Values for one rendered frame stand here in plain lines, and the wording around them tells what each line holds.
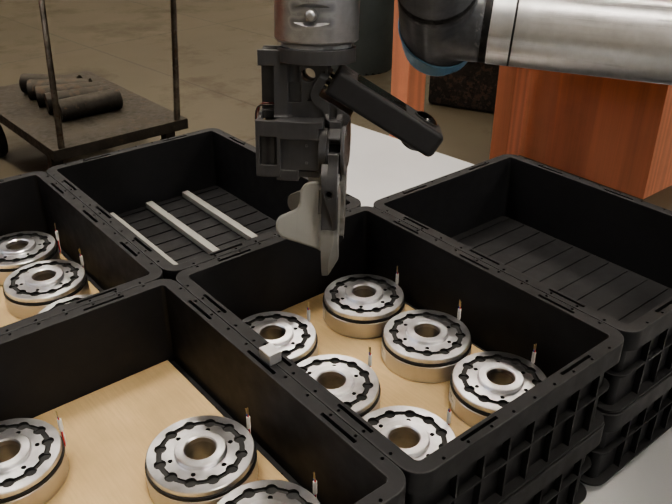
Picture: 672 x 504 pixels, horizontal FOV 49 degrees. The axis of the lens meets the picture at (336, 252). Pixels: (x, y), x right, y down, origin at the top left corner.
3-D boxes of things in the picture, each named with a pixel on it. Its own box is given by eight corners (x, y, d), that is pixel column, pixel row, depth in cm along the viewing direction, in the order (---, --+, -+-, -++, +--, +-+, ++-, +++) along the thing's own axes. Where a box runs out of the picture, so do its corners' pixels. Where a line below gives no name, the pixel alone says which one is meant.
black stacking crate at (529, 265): (740, 326, 95) (765, 249, 90) (610, 426, 79) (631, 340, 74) (501, 220, 122) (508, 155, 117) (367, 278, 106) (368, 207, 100)
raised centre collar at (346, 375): (364, 386, 77) (364, 381, 77) (327, 406, 74) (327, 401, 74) (334, 363, 80) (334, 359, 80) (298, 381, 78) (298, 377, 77)
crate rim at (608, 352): (627, 356, 74) (632, 336, 73) (415, 503, 58) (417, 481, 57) (366, 218, 101) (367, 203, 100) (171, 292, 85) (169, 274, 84)
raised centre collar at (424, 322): (457, 335, 85) (457, 331, 85) (427, 352, 82) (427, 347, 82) (426, 317, 88) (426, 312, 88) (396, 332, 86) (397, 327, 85)
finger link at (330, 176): (321, 225, 71) (325, 134, 69) (340, 226, 71) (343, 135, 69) (315, 232, 66) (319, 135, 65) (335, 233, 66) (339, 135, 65)
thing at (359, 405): (398, 391, 77) (399, 387, 77) (323, 434, 71) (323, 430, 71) (337, 347, 84) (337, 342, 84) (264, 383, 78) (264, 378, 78)
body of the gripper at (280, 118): (271, 161, 74) (269, 38, 70) (355, 165, 74) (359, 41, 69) (255, 184, 67) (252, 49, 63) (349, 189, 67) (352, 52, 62)
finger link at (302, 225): (277, 271, 72) (280, 177, 70) (337, 275, 71) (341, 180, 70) (271, 278, 69) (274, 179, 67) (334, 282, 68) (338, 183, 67)
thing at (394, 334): (488, 340, 85) (489, 336, 85) (427, 376, 79) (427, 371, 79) (426, 303, 92) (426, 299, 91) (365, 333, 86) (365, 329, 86)
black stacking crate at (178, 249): (363, 278, 106) (365, 206, 100) (180, 357, 90) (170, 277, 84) (219, 190, 133) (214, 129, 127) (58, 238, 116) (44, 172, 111)
